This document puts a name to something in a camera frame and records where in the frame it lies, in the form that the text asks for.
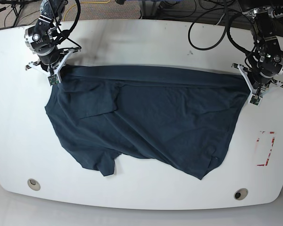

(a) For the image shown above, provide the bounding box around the dark navy t-shirt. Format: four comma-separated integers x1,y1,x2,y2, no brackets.
45,65,250,179

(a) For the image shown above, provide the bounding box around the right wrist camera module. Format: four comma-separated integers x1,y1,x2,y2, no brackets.
48,74,60,86

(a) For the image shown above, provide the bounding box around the red tape rectangle marking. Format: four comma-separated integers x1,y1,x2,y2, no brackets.
254,131,276,167

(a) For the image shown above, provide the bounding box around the right table grommet hole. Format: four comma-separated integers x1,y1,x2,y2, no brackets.
233,188,248,201

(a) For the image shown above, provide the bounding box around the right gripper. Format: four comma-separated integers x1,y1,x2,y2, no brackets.
25,48,81,78

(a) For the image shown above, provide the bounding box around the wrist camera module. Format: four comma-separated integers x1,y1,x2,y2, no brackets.
250,95,262,106
48,74,60,86

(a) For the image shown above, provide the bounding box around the left table grommet hole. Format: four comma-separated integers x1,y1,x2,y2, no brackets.
27,178,41,191

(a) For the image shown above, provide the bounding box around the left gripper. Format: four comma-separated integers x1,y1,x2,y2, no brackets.
232,63,283,99

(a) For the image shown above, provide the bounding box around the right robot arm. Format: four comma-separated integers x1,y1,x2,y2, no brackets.
24,0,82,85

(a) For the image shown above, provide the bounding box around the table grommet hole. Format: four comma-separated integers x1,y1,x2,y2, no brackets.
27,178,41,191
233,188,248,201

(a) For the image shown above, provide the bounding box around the yellow cable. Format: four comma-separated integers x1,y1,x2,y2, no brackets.
63,0,111,22

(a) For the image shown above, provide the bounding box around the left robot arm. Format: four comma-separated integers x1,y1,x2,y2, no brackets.
204,0,283,105

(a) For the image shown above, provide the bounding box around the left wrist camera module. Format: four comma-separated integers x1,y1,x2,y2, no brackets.
250,95,262,106

